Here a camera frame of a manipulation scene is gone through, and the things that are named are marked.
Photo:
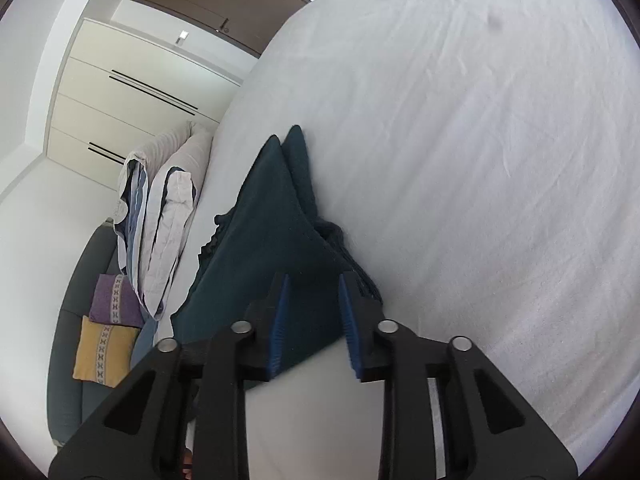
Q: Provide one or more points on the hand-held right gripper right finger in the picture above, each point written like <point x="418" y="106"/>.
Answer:
<point x="350" y="330"/>

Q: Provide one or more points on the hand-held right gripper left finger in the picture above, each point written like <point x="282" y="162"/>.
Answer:
<point x="277" y="330"/>

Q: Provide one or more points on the dark green sweater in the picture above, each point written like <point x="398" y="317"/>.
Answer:
<point x="265" y="220"/>

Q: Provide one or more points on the blue pillow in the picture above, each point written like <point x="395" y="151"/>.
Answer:
<point x="145" y="340"/>

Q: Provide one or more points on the folded white and blue duvet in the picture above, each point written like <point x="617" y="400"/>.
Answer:
<point x="165" y="220"/>

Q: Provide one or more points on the purple patterned pillow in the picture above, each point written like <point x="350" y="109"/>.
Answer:
<point x="107" y="300"/>

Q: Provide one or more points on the yellow patterned pillow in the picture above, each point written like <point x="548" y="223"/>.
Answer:
<point x="95" y="355"/>

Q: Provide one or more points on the grey upholstered headboard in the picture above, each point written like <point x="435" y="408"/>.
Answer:
<point x="75" y="290"/>

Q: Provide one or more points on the white wardrobe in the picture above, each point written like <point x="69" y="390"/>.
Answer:
<point x="100" y="110"/>

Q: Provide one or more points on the white wall switch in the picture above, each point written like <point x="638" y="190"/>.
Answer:
<point x="182" y="36"/>

